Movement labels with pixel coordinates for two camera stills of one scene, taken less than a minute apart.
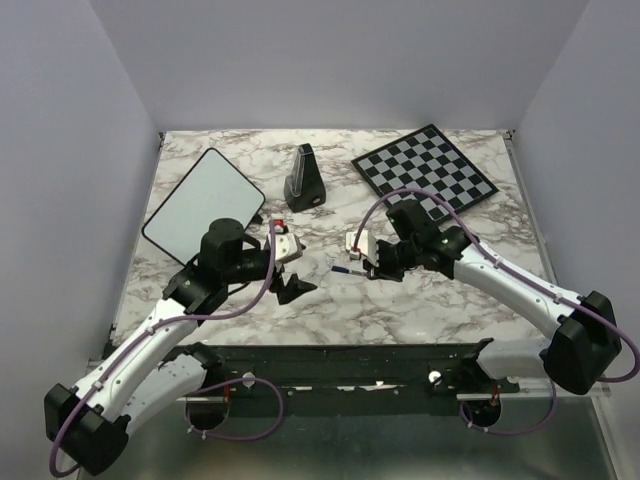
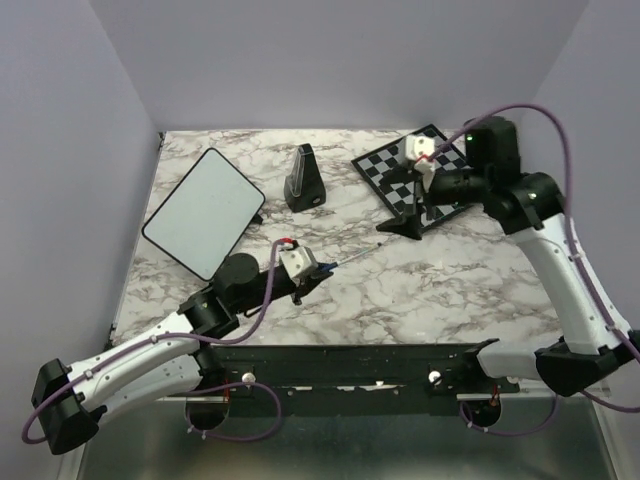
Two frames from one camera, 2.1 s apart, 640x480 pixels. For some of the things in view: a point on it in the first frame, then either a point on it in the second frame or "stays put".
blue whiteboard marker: [348, 271] to [323, 266]
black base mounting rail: [406, 369] stays put
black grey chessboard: [425, 159] stays put
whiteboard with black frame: [213, 189] stays put
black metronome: [304, 186] stays put
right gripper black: [380, 270] to [407, 225]
